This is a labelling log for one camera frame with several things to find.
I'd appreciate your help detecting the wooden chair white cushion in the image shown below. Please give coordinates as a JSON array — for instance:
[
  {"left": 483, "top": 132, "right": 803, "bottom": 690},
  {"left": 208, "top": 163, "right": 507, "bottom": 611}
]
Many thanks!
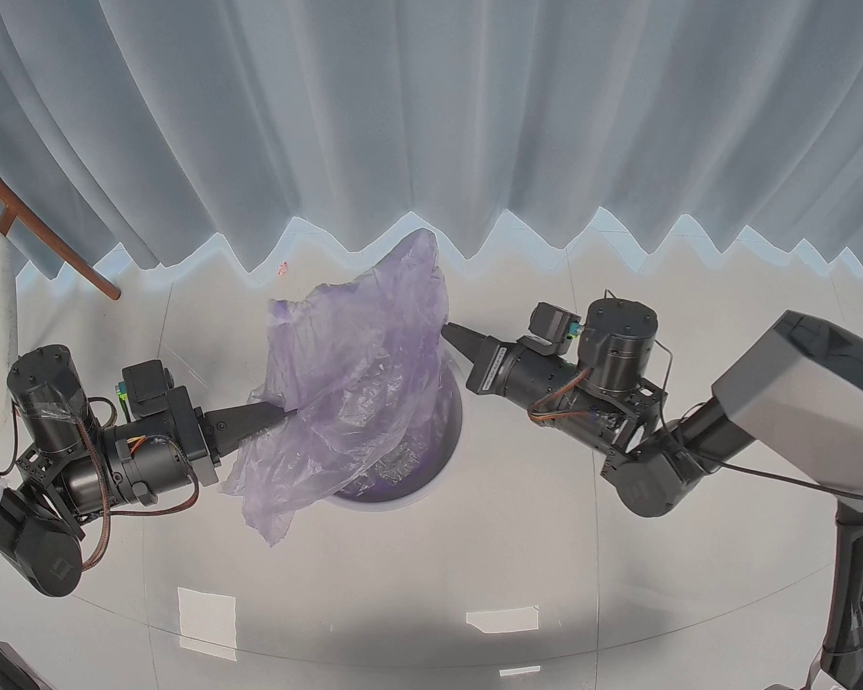
[{"left": 0, "top": 147, "right": 121, "bottom": 451}]

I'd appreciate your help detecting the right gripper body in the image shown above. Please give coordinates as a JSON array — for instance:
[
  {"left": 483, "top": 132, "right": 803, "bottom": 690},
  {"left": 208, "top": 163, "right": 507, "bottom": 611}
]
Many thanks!
[{"left": 472, "top": 338, "right": 585, "bottom": 416}]

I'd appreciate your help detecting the white trash bin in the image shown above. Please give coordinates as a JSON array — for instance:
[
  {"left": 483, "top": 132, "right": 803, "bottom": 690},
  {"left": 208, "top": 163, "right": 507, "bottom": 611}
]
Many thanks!
[{"left": 327, "top": 353, "right": 466, "bottom": 510}]

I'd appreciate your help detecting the pale blue curtain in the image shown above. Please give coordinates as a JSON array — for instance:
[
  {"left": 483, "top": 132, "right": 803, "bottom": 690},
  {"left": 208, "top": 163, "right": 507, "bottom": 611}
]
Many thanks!
[{"left": 0, "top": 0, "right": 863, "bottom": 287}]

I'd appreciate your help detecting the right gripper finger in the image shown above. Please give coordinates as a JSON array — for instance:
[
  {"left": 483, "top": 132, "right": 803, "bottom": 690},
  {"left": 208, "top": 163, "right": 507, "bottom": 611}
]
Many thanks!
[
  {"left": 442, "top": 322, "right": 497, "bottom": 360},
  {"left": 442, "top": 325, "right": 486, "bottom": 381}
]

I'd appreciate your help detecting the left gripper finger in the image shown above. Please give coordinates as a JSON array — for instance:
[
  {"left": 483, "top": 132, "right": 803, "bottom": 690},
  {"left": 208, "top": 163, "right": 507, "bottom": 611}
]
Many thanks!
[
  {"left": 202, "top": 404, "right": 293, "bottom": 439},
  {"left": 210, "top": 424, "right": 276, "bottom": 467}
]

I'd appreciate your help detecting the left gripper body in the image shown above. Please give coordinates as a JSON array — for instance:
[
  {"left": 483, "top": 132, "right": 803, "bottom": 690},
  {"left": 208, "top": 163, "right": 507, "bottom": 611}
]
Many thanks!
[{"left": 117, "top": 384, "right": 222, "bottom": 506}]

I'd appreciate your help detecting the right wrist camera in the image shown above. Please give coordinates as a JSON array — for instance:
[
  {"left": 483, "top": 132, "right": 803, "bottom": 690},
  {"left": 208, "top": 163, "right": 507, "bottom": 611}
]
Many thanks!
[{"left": 527, "top": 302, "right": 582, "bottom": 356}]

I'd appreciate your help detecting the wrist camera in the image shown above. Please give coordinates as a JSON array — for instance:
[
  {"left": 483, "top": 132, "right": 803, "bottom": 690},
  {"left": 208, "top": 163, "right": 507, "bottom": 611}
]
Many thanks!
[
  {"left": 527, "top": 302, "right": 582, "bottom": 356},
  {"left": 117, "top": 359, "right": 175, "bottom": 416}
]

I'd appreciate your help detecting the purple plastic bag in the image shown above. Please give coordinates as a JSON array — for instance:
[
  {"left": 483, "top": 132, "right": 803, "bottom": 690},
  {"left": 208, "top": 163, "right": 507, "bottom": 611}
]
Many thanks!
[{"left": 219, "top": 227, "right": 461, "bottom": 548}]

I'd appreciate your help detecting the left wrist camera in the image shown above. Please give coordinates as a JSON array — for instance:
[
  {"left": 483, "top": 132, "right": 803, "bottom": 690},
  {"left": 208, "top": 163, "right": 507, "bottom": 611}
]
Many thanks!
[{"left": 117, "top": 359, "right": 175, "bottom": 416}]

